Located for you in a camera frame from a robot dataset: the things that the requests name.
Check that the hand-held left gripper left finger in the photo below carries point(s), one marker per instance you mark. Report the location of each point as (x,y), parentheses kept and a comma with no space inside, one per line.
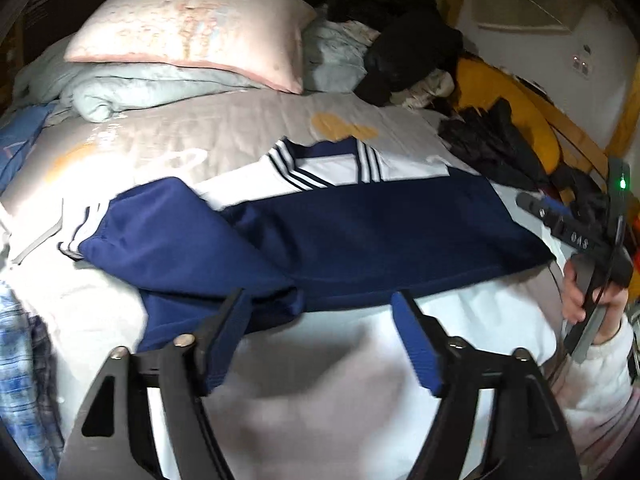
(227,345)

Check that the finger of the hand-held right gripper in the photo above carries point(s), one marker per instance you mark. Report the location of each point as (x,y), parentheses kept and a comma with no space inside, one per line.
(530,202)

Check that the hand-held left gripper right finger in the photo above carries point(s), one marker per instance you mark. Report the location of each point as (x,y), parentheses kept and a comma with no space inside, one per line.
(420,350)

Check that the white and navy striped jacket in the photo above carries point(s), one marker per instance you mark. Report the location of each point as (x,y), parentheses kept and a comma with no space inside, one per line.
(375,230)

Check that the person's right forearm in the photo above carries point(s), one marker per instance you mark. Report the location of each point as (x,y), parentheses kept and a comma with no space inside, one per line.
(600,390)

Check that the dark grey clothes pile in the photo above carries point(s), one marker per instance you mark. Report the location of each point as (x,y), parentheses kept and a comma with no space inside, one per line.
(495,140)

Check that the person's right hand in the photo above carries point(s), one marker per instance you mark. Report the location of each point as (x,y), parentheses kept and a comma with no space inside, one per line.
(572,300)

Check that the orange cushion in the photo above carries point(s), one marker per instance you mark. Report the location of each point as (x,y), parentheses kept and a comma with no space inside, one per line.
(487,85)

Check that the white floral cloth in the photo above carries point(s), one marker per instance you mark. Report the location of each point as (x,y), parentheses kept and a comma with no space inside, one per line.
(430,87)

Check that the black puffy jacket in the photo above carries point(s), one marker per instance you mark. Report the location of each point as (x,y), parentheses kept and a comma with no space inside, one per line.
(410,45)

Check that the blue plaid cloth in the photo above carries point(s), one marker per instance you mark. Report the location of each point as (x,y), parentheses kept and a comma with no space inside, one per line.
(25,360)

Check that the light grey-blue quilt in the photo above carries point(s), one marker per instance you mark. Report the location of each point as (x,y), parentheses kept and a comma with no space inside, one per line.
(150,90)

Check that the pink pillow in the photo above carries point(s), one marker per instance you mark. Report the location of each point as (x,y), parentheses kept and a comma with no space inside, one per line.
(190,25)

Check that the dark furniture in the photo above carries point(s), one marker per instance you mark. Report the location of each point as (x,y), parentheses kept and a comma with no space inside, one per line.
(50,0)

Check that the white wall socket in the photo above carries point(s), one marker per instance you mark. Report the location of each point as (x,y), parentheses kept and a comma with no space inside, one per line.
(582,62)

